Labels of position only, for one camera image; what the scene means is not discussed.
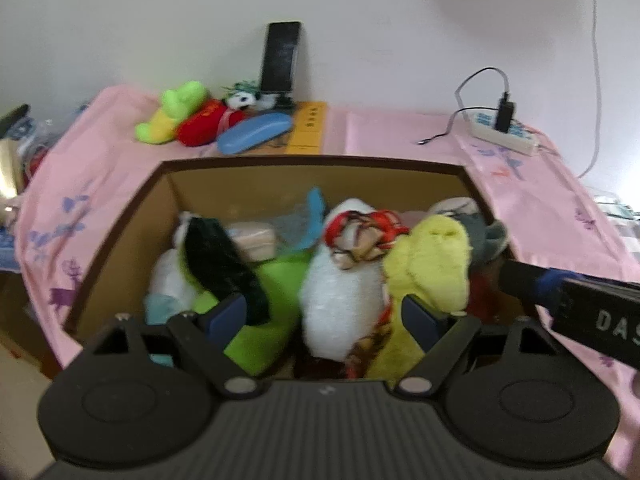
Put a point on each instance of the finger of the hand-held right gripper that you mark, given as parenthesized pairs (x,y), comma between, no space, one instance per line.
(530,282)

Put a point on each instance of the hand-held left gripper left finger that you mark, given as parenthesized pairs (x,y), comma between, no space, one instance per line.
(227,320)

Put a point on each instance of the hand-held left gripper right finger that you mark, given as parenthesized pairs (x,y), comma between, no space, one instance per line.
(420,320)

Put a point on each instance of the dark red knit pouch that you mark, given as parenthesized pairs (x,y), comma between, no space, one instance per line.
(479,292)

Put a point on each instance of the yellow fluffy towel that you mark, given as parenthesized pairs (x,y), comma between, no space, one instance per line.
(430,265)

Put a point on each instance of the grey plush toy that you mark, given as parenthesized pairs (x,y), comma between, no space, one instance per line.
(485,240)

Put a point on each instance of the light teal zipper pouch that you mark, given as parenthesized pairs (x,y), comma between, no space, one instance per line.
(159,305)

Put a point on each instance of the pink plush toy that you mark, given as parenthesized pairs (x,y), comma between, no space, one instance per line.
(411,218)

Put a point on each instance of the brown cardboard box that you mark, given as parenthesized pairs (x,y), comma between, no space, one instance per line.
(300,180)

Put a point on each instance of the white soft toy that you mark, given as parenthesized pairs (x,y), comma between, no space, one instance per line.
(167,280)

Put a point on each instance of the beige soft packet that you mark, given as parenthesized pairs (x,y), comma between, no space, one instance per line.
(252,240)

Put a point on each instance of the person's right hand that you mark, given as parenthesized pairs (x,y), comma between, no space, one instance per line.
(635,385)

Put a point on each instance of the black cloth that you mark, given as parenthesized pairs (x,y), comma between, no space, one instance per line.
(220,265)

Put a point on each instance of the striped folded quilt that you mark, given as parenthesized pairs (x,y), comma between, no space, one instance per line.
(625,230)

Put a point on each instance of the teal plastic bag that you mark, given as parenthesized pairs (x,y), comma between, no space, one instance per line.
(312,210)

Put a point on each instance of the white power strip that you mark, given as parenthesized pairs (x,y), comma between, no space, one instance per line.
(520,140)

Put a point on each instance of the black charger adapter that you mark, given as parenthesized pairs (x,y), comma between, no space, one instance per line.
(504,117)

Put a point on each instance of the blue glasses case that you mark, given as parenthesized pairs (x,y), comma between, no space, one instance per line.
(255,132)

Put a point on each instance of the red plush toy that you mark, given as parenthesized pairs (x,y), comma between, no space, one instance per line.
(205,125)

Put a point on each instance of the yellow book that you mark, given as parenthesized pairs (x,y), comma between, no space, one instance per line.
(307,130)

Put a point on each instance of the green plush toy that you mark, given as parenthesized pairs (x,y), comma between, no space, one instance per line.
(170,110)

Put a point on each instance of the small panda plush toy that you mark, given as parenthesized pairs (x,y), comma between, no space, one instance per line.
(243,101)

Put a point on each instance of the black phone stand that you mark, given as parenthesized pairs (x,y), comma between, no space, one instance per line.
(284,101)

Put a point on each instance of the blue white packet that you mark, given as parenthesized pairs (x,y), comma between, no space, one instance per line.
(7,247)

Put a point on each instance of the black smartphone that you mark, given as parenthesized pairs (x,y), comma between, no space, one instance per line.
(281,57)

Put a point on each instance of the gold box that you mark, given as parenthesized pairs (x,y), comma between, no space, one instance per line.
(7,165)

